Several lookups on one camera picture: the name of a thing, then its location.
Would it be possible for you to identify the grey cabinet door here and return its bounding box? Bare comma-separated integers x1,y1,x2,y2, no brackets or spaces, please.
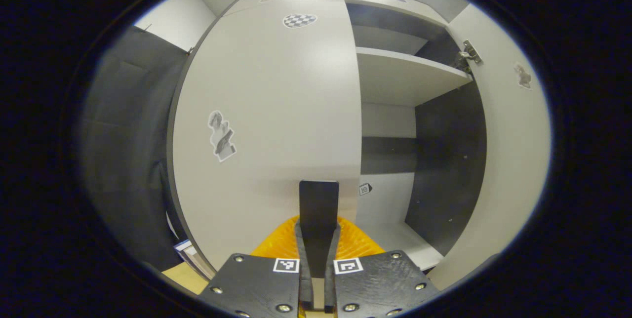
427,3,553,291
170,0,363,279

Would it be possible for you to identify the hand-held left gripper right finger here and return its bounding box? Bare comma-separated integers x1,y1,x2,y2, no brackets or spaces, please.
323,217,440,318

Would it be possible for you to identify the grey double-door shoe cabinet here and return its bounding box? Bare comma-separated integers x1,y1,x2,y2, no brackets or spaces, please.
165,0,489,272

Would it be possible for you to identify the black backdrop cloth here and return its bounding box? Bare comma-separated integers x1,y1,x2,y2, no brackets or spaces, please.
79,26,191,272

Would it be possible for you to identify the white and black book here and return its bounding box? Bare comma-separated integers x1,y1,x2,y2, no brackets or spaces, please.
174,239,215,280

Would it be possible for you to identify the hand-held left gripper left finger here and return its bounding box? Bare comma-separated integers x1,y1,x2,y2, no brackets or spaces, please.
197,217,316,318

